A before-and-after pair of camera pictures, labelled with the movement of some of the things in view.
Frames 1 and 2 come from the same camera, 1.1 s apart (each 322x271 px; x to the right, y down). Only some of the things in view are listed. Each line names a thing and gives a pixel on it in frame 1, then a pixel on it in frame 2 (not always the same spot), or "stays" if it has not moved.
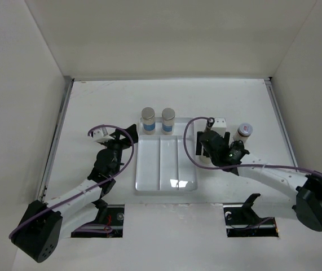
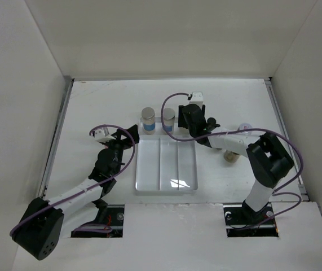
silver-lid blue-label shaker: x=149 y=118 stays
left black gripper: x=124 y=143 stays
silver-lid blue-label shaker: x=168 y=117 stays
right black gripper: x=199 y=145 → x=182 y=122
